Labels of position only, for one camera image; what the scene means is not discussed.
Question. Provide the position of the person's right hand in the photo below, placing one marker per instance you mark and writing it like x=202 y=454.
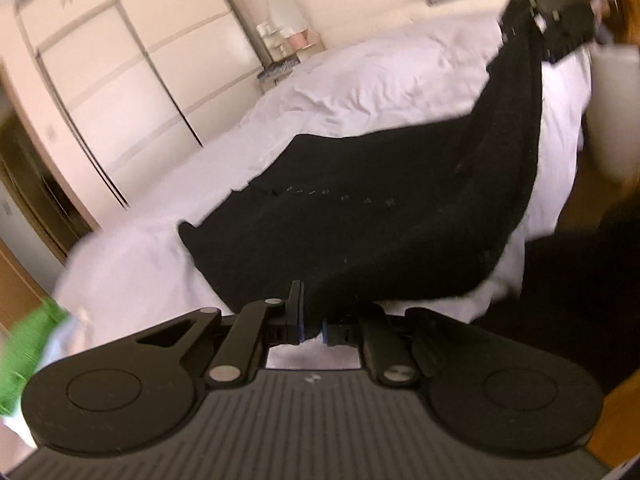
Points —
x=627 y=5

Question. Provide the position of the dark cloth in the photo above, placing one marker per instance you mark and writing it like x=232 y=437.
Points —
x=585 y=300

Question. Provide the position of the black knit sweater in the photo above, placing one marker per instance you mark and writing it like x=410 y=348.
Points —
x=375 y=210

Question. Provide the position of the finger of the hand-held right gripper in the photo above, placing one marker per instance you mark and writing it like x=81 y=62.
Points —
x=517 y=12

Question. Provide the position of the white bed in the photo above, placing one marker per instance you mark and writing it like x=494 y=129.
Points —
x=375 y=90

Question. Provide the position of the light blue folded garment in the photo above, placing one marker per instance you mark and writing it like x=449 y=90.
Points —
x=65 y=332

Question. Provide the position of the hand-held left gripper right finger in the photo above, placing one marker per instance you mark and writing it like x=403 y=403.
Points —
x=327 y=334

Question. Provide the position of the pink container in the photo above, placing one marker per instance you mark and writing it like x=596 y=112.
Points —
x=298 y=39

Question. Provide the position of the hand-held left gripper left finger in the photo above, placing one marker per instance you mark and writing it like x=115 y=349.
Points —
x=296 y=310

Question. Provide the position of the wooden door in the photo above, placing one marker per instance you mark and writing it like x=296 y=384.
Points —
x=30 y=170

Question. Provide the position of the arched table mirror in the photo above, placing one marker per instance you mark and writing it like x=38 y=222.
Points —
x=285 y=10

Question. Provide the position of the white sliding wardrobe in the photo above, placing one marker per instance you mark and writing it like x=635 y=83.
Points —
x=150 y=75

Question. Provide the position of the stack of books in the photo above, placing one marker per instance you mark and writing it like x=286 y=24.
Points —
x=277 y=70

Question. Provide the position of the bedside table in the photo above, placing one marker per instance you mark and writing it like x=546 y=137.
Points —
x=311 y=50

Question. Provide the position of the white pillow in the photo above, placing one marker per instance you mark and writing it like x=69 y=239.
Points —
x=450 y=11

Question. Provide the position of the white container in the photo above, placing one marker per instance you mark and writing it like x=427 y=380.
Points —
x=267 y=31

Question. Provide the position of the green folded garment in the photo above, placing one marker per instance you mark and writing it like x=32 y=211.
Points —
x=25 y=350

